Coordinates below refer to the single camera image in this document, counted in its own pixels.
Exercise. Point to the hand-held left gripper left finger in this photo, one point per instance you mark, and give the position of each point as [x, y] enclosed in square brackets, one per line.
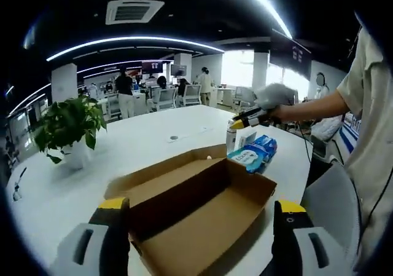
[104, 242]

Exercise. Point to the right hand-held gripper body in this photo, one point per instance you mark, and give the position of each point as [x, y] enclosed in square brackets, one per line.
[274, 96]

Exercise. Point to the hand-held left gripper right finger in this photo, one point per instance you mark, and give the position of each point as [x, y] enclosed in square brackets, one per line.
[291, 248]

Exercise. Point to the silver can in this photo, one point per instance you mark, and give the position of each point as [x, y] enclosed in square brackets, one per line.
[231, 140]

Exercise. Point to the blue soft item wipes pack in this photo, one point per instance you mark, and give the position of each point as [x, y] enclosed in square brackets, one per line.
[258, 153]

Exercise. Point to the brown cardboard shoe box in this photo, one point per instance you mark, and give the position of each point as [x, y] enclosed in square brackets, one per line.
[199, 214]

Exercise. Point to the small white box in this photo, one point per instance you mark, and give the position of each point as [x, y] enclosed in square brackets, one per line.
[247, 139]

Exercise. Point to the dark hanging ceiling screen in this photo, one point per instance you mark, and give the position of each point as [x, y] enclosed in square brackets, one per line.
[291, 54]

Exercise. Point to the white mesh office chair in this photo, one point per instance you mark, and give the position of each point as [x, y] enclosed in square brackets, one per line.
[192, 94]
[167, 99]

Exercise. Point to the white bag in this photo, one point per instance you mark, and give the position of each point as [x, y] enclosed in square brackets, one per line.
[325, 128]

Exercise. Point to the grey mesh office chair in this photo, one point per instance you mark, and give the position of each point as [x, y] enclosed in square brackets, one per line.
[331, 202]

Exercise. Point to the curved ceiling light strip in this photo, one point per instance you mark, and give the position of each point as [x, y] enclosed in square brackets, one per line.
[267, 5]
[135, 38]

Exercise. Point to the person's light shirt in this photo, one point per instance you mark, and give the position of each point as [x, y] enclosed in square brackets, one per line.
[371, 119]

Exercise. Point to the pen in white stand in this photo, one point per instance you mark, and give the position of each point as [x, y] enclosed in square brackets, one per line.
[17, 193]

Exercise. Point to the potted green plant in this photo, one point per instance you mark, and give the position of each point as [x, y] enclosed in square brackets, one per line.
[67, 125]

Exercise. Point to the ceiling air conditioner unit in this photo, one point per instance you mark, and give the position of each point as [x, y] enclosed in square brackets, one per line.
[135, 11]

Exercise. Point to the blue-framed wall board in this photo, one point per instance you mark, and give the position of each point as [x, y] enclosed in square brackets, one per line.
[350, 131]

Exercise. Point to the wall display screen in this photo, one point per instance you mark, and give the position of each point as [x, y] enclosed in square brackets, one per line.
[152, 66]

